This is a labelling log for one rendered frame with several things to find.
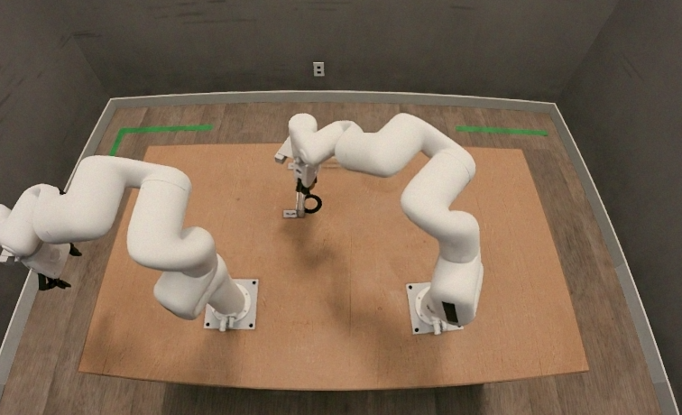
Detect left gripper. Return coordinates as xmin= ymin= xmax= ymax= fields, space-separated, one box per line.
xmin=21 ymin=241 xmax=82 ymax=291

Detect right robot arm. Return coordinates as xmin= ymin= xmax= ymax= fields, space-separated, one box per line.
xmin=274 ymin=114 xmax=484 ymax=335

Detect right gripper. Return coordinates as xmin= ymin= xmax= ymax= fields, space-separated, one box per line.
xmin=293 ymin=163 xmax=322 ymax=195

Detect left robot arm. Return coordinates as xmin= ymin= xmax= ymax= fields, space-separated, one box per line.
xmin=0 ymin=156 xmax=251 ymax=331

